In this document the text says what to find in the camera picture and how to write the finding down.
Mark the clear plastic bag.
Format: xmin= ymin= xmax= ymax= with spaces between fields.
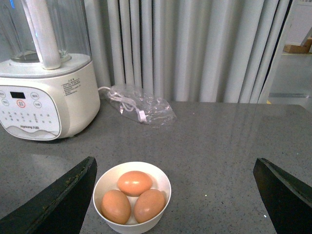
xmin=98 ymin=84 xmax=177 ymax=127

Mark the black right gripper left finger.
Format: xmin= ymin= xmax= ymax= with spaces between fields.
xmin=0 ymin=156 xmax=97 ymax=234

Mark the brown egg bowl front-left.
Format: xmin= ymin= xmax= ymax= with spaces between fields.
xmin=101 ymin=190 xmax=131 ymax=225

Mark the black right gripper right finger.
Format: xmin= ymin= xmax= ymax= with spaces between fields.
xmin=253 ymin=158 xmax=312 ymax=234

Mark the brown egg bowl back-left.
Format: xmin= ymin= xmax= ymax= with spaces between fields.
xmin=117 ymin=171 xmax=153 ymax=197

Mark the grey pleated curtain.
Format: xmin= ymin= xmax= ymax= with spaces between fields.
xmin=85 ymin=0 xmax=296 ymax=103

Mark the brown egg bowl right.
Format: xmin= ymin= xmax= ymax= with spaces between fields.
xmin=134 ymin=189 xmax=166 ymax=223

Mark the white power cable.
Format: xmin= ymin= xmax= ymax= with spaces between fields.
xmin=97 ymin=86 xmax=148 ymax=122

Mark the white soy milk blender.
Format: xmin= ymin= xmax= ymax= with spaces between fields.
xmin=0 ymin=0 xmax=100 ymax=141

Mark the cardboard box in background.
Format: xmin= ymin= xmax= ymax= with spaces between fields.
xmin=283 ymin=44 xmax=311 ymax=54

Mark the white round bowl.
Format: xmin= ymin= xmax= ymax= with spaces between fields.
xmin=93 ymin=161 xmax=172 ymax=234

